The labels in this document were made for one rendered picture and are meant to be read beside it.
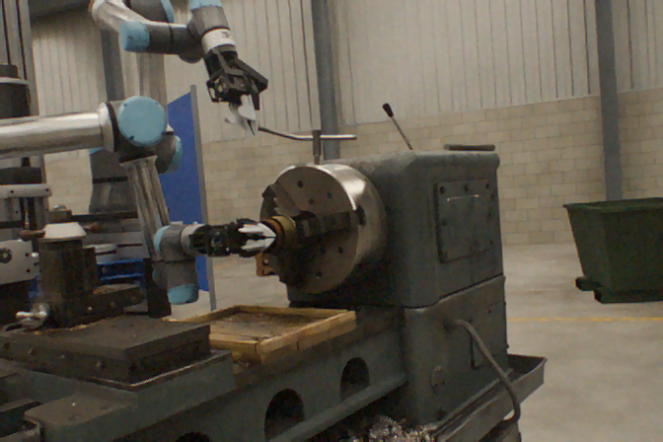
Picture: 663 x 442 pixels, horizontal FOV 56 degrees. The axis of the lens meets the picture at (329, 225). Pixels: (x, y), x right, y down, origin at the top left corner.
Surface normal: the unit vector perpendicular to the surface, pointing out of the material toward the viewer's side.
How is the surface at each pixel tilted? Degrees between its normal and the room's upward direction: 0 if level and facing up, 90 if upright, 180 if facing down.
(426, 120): 90
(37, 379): 88
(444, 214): 90
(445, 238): 90
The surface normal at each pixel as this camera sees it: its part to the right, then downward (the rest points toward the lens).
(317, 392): 0.79, -0.07
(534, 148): -0.35, 0.07
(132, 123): 0.57, -0.01
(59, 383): -0.61, 0.06
